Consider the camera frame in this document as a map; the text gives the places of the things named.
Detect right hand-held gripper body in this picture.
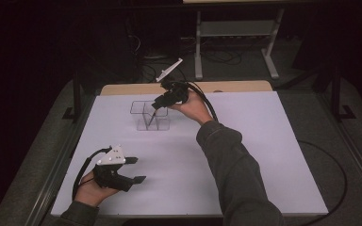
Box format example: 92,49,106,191
155,57,190,107

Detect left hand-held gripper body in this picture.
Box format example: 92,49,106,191
92,144,136,193

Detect clear plastic organizer box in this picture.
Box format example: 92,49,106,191
129,99,172,132

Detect person's right hand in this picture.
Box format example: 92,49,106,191
169,89,215,126

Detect person's left hand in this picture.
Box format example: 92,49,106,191
74,170,121,208

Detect white table board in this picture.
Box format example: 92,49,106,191
50,90,329,218

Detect black upright stand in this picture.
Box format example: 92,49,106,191
61,70,83,122
329,64,356,121

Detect left hand-held gripper black cable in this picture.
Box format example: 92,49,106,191
72,146,113,202

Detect hand-held gripper black cable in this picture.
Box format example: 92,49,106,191
72,146,113,202
169,80,349,226

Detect right hand-held gripper black cable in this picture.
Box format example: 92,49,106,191
169,80,349,226

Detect grey metal desk frame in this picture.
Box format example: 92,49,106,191
193,8,286,81

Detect grey metal rail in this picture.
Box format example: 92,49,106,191
25,95,96,226
314,90,362,202

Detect black floor cables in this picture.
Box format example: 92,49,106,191
140,46,244,83

